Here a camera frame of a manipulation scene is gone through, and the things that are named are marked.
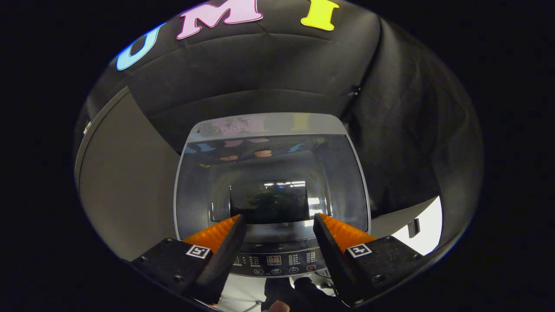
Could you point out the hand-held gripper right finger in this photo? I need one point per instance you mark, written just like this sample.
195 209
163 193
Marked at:
336 264

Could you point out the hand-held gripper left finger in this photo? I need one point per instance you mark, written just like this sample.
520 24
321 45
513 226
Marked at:
225 260

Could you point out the grey washing machine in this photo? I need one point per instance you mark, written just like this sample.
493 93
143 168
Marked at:
269 125

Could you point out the white panel with black marks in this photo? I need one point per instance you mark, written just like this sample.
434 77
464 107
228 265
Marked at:
429 234

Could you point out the black backdrop cloth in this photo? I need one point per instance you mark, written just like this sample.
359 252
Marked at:
260 73

